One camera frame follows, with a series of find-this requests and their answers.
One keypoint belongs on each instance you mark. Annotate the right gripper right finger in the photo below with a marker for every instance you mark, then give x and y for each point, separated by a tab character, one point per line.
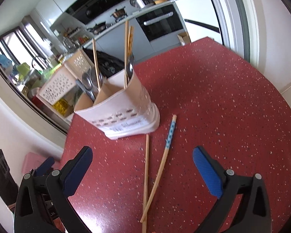
210	170

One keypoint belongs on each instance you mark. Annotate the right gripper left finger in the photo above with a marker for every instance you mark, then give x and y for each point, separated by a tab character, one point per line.
75	169

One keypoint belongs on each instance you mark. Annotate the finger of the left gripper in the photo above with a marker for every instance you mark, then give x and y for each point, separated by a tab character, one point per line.
44	166

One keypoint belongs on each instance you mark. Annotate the blue patterned chopstick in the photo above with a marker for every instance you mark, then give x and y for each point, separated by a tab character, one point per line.
161	167

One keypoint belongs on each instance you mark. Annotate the plain bamboo chopstick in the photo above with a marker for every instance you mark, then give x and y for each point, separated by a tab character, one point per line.
145	186

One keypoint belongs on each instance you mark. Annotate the long bamboo chopstick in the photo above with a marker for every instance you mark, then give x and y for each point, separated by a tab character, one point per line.
96	65

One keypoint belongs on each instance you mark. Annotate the dark spoon bowl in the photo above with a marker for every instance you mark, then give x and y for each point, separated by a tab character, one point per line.
87	83
129	67

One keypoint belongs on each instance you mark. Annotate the orange patterned chopstick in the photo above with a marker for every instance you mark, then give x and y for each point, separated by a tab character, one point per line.
130	45

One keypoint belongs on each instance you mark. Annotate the dark brown spoon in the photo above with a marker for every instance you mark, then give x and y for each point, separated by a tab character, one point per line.
83	89

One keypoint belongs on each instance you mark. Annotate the short bamboo chopstick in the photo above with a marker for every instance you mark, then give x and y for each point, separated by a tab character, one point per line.
126	51

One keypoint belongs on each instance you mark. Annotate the pink plastic stool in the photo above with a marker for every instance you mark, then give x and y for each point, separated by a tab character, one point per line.
33	161

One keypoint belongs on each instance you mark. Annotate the beige plastic storage cart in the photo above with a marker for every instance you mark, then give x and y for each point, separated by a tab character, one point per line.
63	81

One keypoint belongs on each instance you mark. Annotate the white utensil holder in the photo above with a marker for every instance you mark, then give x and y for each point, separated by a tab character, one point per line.
120	111

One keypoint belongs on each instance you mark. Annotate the cardboard box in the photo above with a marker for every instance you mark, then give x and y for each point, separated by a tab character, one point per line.
184	38

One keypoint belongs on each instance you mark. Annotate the black wok pan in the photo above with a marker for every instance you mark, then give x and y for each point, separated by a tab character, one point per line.
98	28

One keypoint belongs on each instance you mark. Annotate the black built-in oven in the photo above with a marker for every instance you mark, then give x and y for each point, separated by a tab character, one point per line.
160	22

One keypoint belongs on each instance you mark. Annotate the brown cooking pot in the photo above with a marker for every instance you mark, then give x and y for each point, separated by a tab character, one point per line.
119	13

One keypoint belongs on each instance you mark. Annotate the white refrigerator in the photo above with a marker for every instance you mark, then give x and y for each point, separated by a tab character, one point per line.
200	19

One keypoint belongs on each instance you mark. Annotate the black range hood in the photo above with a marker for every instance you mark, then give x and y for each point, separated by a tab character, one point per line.
87	10

